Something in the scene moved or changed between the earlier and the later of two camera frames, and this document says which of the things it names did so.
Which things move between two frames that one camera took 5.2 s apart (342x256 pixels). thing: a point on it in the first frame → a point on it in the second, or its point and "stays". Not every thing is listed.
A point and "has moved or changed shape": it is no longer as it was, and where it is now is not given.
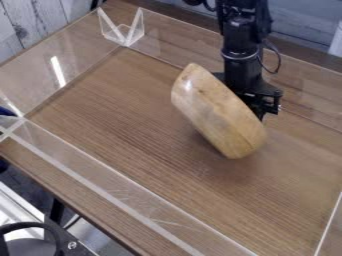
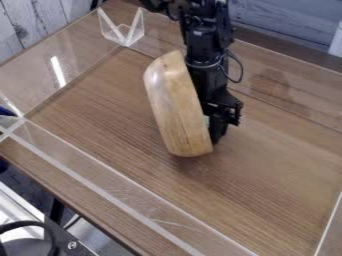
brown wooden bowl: (215, 112) has moved or changed shape
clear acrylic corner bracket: (123, 34) stays
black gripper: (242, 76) → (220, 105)
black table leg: (56, 212) stays
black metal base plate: (71, 246) stays
